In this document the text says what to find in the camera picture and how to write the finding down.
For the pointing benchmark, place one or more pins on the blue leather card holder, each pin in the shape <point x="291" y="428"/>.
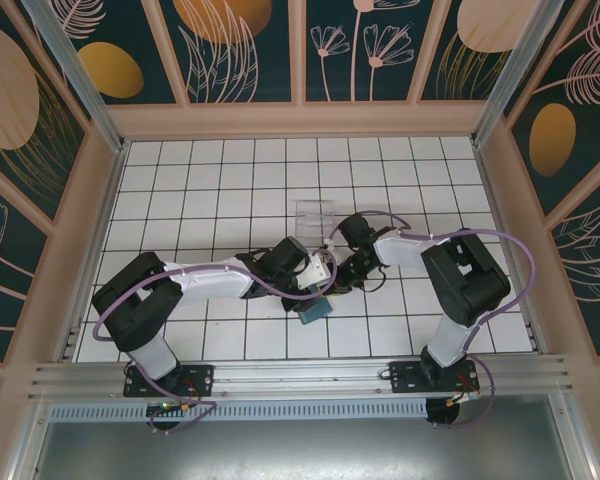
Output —
<point x="317" y="313"/>

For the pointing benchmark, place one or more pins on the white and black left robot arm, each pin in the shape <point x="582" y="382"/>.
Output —
<point x="205" y="286"/>

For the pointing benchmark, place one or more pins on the clear acrylic card stand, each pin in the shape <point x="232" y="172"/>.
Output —
<point x="312" y="220"/>

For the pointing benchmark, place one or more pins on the grey metal sheet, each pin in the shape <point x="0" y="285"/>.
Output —
<point x="300" y="450"/>

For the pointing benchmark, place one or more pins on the small green circuit board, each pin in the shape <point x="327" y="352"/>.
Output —
<point x="167" y="406"/>

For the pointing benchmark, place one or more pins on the aluminium mounting rail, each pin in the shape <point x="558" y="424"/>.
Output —
<point x="300" y="375"/>

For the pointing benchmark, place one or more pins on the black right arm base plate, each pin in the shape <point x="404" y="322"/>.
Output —
<point x="405" y="377"/>

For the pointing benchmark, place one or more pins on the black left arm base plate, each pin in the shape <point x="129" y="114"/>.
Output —
<point x="200" y="380"/>

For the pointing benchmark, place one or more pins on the aluminium frame post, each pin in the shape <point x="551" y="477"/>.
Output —
<point x="87" y="95"/>
<point x="510" y="75"/>

